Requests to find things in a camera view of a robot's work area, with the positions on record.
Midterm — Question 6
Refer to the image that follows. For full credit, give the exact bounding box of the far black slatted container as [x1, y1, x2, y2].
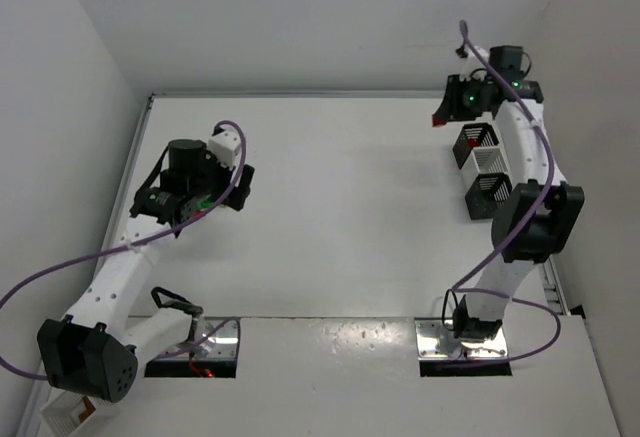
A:
[452, 122, 499, 170]

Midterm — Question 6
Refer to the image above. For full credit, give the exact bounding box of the large red lego brick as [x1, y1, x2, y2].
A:
[432, 115, 449, 128]

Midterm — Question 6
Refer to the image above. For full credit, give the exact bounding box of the near black slatted container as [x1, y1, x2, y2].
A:
[465, 173, 512, 221]

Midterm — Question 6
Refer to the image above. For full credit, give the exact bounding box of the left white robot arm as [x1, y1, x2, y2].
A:
[37, 130, 255, 403]

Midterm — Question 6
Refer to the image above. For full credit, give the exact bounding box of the black slatted container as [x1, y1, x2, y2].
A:
[465, 173, 512, 221]
[452, 122, 499, 170]

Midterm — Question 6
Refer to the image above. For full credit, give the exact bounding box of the middle white slatted container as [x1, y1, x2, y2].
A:
[460, 146, 509, 189]

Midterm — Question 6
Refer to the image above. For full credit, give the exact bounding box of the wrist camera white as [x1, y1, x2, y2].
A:
[207, 129, 241, 170]
[456, 44, 489, 78]

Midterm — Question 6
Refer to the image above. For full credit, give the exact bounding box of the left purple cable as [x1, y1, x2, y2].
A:
[0, 119, 251, 382]

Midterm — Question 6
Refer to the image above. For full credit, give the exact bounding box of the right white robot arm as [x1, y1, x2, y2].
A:
[433, 44, 585, 342]

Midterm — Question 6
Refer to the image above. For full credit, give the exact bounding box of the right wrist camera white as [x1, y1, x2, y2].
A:
[456, 44, 489, 78]

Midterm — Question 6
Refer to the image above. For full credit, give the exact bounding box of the purple cable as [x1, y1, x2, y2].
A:
[449, 19, 561, 369]
[0, 119, 251, 382]

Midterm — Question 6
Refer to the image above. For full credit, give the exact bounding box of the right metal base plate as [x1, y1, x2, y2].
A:
[414, 319, 509, 362]

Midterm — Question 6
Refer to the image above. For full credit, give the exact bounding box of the white slatted container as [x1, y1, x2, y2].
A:
[40, 391, 118, 437]
[460, 146, 509, 189]

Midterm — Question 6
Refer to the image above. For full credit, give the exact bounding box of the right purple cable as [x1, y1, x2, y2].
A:
[449, 19, 561, 369]

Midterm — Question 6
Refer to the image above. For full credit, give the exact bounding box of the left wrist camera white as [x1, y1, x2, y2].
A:
[207, 129, 241, 170]

